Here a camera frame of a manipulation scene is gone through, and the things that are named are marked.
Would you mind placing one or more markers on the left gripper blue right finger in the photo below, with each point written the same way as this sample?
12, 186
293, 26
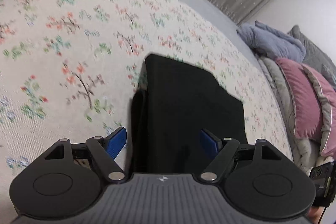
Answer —
209, 142

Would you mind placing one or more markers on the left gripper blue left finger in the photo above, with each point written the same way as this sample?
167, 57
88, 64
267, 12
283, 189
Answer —
114, 142

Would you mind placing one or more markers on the black pants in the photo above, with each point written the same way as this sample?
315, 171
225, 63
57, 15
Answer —
183, 113

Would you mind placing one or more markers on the beige grey folded quilt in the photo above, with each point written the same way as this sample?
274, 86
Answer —
305, 152

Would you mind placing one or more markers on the pink pillow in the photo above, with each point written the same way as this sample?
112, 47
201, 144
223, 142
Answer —
314, 104

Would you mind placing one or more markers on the floral white bed mat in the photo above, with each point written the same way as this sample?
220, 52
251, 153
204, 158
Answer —
262, 117

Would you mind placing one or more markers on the blue grey blanket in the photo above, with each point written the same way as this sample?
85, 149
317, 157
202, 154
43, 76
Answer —
270, 42

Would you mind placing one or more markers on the grey patterned pillow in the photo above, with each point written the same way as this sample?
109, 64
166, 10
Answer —
315, 57

